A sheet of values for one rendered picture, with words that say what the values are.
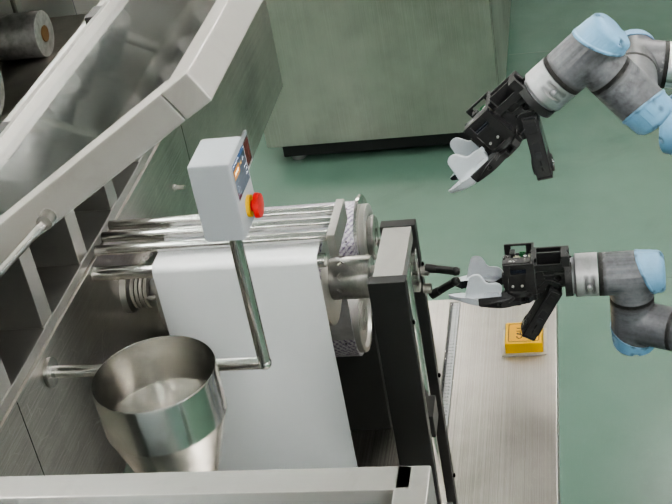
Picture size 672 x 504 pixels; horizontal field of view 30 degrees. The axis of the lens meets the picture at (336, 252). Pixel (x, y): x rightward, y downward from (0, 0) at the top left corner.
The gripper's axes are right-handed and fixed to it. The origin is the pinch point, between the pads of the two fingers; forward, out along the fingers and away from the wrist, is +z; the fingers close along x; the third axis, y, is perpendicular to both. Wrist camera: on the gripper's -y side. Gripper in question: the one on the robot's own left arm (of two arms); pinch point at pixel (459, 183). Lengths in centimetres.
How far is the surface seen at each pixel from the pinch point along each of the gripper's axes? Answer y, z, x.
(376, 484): 19, -18, 100
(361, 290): 7.9, 9.7, 29.4
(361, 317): -0.7, 22.2, 15.3
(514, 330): -34.6, 22.6, -15.4
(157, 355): 32, 11, 67
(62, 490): 38, 3, 99
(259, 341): 22, 8, 57
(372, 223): 5.7, 14.6, 2.4
